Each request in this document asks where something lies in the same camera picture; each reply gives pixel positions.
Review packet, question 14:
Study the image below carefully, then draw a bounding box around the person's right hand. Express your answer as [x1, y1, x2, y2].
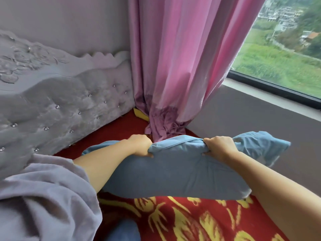
[203, 136, 239, 160]

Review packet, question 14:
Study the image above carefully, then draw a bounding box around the person's left hand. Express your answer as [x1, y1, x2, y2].
[127, 134, 154, 158]

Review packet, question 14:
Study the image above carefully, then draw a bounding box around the blue pillow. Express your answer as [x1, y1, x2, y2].
[81, 131, 291, 200]

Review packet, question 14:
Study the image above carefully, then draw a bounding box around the person's left forearm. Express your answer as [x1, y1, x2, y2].
[73, 138, 136, 193]

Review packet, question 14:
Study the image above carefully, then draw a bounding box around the person's right forearm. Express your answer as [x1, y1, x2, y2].
[222, 151, 321, 241]

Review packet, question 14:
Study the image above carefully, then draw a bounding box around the red yellow patterned bedsheet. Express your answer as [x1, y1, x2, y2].
[54, 108, 290, 241]

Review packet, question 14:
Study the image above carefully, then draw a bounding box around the blue fabric piece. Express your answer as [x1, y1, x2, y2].
[105, 219, 141, 241]

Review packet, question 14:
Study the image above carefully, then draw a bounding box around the pink curtain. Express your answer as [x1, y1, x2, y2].
[127, 0, 267, 143]

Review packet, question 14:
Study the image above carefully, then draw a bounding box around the grey tufted headboard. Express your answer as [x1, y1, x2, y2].
[0, 29, 136, 181]

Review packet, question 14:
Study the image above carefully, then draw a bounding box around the grey sleeve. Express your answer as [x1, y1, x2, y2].
[0, 153, 103, 241]

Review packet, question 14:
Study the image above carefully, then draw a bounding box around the black framed window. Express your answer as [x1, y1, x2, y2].
[227, 0, 321, 110]

